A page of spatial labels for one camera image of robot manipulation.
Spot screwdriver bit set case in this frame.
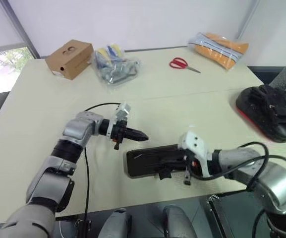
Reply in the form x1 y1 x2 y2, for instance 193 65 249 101
126 144 190 178

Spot black framed panel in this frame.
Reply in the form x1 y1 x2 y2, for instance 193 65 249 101
206 194 260 238

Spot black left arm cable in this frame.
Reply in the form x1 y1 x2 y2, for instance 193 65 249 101
83 102 121 238

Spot clear plastic bag of tools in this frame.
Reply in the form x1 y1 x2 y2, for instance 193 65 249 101
93 44 141 86

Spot grey window frame post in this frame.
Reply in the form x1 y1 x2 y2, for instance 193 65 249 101
0 0 41 59

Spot black metal bracket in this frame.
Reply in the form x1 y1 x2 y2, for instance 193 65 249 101
74 218 93 238

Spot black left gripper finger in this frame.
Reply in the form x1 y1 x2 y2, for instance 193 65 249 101
127 134 150 142
127 128 150 138

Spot brown cardboard box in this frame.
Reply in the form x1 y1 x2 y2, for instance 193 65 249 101
45 39 94 80

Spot grey wall post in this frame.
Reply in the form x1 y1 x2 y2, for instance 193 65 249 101
234 0 261 40

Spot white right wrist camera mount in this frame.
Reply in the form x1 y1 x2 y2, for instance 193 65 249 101
177 131 212 178

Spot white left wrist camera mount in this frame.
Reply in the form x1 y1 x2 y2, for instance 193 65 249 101
109 101 131 141

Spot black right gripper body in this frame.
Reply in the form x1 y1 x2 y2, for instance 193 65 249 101
179 153 195 185

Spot plastic bag of orange cloths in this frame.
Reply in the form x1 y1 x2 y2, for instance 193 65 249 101
187 32 249 71

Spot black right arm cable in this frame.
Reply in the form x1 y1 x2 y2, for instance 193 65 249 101
191 141 286 238

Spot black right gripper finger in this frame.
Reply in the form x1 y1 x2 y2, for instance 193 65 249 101
157 155 184 165
159 164 185 180

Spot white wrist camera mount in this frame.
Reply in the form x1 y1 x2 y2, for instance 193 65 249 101
177 131 212 178
109 101 131 141

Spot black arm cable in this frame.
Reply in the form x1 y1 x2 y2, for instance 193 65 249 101
191 141 286 238
83 102 121 238

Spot grey rounded shape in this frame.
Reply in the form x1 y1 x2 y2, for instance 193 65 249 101
99 208 133 238
163 205 198 238

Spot black cabinet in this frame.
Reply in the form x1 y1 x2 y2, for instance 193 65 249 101
248 65 286 85

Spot red handled scissors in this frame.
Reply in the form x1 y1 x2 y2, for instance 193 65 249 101
169 57 201 74

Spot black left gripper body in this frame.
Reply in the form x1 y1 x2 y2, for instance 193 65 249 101
112 120 130 151

